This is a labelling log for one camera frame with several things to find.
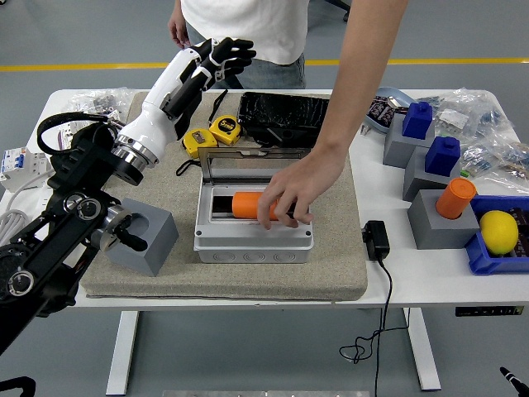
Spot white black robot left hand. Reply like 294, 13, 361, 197
118, 36, 258, 162

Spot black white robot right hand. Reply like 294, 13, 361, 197
498, 366, 529, 393

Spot person's right hand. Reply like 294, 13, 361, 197
168, 10, 193, 50

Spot person's left hand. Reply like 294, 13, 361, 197
255, 150, 348, 231

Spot orange cylinder battery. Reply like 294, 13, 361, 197
435, 178, 478, 220
231, 190, 297, 221

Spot grey electrical box clear lid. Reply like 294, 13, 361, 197
193, 146, 314, 265

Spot yellow tape measure plain label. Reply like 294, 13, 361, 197
176, 128, 219, 177

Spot clear bag of screws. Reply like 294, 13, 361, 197
69, 86, 136, 120

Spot yellow tape measure 5m print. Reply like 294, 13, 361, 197
207, 88, 243, 146

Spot black table control panel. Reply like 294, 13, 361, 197
455, 305, 524, 318

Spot black plastic tray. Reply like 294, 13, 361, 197
237, 91, 334, 146

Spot grey-brown fabric mat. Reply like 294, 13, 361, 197
78, 91, 369, 302

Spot white table leg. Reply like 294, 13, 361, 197
403, 308, 442, 392
106, 310, 140, 396

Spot grey holder block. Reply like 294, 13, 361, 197
403, 145, 462, 203
383, 113, 436, 169
407, 189, 483, 251
105, 197, 180, 278

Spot dark printed packet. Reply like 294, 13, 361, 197
369, 102, 396, 125
508, 206, 529, 258

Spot blue plastic bin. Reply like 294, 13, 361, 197
464, 194, 529, 276

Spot brown packet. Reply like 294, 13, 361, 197
386, 95, 410, 115

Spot blue-grey shallow dish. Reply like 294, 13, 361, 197
362, 86, 417, 134

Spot blue plastic block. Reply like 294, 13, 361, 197
424, 136, 461, 176
402, 101, 434, 140

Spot yellow lemon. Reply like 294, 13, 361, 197
479, 209, 520, 256

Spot white power strip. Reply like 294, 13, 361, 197
18, 151, 57, 232

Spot white circuit breaker blue levers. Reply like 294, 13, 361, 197
0, 146, 32, 194

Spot black office chair base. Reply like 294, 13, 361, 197
325, 0, 352, 22

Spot clear bag of blue parts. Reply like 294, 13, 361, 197
417, 86, 516, 138

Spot clear bag of mixed parts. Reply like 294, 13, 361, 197
458, 136, 529, 192

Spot black triangular bracket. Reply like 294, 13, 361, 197
252, 126, 309, 149

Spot black power adapter with cord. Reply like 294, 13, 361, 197
338, 219, 412, 397

